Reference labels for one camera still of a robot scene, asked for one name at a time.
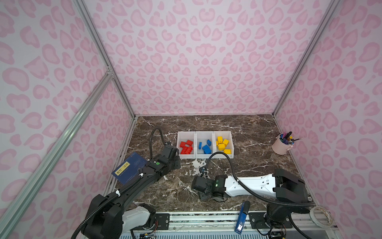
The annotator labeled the long red lego brick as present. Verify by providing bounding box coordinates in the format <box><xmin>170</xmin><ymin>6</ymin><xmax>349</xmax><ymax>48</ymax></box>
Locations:
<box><xmin>184</xmin><ymin>146</ymin><xmax>193</xmax><ymax>154</ymax></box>

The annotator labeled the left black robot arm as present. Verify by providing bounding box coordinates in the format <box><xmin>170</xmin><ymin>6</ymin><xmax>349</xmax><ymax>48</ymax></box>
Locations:
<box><xmin>71</xmin><ymin>141</ymin><xmax>181</xmax><ymax>239</ymax></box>

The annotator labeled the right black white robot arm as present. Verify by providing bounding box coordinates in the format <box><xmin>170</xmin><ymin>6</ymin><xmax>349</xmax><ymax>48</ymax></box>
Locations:
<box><xmin>192</xmin><ymin>152</ymin><xmax>315</xmax><ymax>236</ymax></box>

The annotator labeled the white bin left compartment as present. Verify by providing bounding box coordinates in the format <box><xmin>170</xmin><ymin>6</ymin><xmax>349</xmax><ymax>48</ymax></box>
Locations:
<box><xmin>177</xmin><ymin>131</ymin><xmax>197</xmax><ymax>159</ymax></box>

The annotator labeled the white bin compartment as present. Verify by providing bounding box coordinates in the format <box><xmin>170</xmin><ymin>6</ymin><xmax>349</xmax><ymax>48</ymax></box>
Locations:
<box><xmin>212</xmin><ymin>131</ymin><xmax>234</xmax><ymax>159</ymax></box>
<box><xmin>177</xmin><ymin>131</ymin><xmax>197</xmax><ymax>159</ymax></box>
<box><xmin>196</xmin><ymin>131</ymin><xmax>213</xmax><ymax>159</ymax></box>

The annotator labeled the white bin middle compartment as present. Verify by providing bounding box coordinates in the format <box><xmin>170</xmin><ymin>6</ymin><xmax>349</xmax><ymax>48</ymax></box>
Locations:
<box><xmin>196</xmin><ymin>131</ymin><xmax>213</xmax><ymax>159</ymax></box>

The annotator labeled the dark blue notebook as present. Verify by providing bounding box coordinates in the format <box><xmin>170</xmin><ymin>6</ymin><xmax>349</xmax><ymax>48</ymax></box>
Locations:
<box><xmin>111</xmin><ymin>152</ymin><xmax>147</xmax><ymax>185</ymax></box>

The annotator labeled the blue stapler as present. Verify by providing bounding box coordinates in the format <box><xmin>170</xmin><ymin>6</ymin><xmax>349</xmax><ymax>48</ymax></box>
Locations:
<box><xmin>234</xmin><ymin>201</ymin><xmax>251</xmax><ymax>234</ymax></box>

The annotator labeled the white bin right compartment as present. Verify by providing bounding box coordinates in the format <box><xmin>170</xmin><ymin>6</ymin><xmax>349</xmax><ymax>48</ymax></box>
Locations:
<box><xmin>212</xmin><ymin>131</ymin><xmax>234</xmax><ymax>159</ymax></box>

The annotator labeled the pink pen cup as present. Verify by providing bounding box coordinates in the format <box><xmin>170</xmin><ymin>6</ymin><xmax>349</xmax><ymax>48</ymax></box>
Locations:
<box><xmin>272</xmin><ymin>131</ymin><xmax>301</xmax><ymax>155</ymax></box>

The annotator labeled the white tape roll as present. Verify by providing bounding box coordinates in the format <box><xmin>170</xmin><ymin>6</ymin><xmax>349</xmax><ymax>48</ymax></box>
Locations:
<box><xmin>309</xmin><ymin>206</ymin><xmax>334</xmax><ymax>229</ymax></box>

